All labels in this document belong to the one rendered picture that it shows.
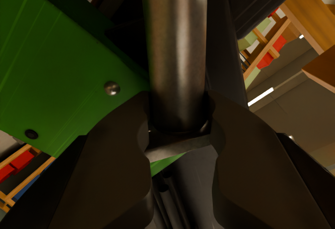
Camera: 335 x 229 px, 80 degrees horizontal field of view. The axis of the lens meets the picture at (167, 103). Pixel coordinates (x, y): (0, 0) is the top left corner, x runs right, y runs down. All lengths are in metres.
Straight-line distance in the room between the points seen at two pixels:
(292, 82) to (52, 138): 7.57
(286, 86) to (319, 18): 6.76
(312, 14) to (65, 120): 0.89
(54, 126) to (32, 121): 0.02
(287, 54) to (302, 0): 8.60
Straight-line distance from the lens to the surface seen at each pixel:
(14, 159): 5.60
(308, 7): 0.94
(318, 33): 0.96
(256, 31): 3.42
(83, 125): 0.17
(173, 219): 0.21
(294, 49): 9.51
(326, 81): 0.60
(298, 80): 7.66
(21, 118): 0.19
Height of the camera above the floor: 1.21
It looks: 7 degrees up
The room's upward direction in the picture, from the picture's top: 135 degrees clockwise
